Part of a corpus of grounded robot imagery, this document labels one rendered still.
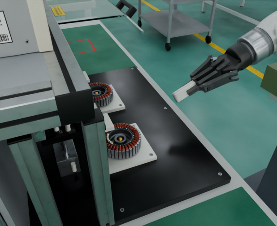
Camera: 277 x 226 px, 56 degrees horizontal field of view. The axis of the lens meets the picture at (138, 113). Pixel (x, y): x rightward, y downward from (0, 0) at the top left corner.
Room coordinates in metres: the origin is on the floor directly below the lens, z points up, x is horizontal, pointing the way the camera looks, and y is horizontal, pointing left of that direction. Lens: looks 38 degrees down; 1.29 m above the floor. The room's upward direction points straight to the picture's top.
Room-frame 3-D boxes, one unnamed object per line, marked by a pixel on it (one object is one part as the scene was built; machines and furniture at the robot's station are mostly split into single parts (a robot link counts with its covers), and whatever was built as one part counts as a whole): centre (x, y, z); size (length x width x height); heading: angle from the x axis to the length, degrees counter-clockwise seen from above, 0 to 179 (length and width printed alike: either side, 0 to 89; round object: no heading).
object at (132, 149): (0.51, 0.05, 0.80); 0.11 x 0.11 x 0.04
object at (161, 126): (0.62, 0.11, 0.76); 0.64 x 0.47 x 0.02; 22
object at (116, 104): (0.74, 0.14, 0.78); 0.15 x 0.15 x 0.01; 22
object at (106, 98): (0.74, 0.14, 0.80); 0.11 x 0.11 x 0.04
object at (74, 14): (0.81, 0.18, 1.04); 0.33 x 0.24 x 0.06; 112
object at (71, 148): (0.46, 0.18, 0.80); 0.08 x 0.05 x 0.06; 22
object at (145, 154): (0.51, 0.05, 0.78); 0.15 x 0.15 x 0.01; 22
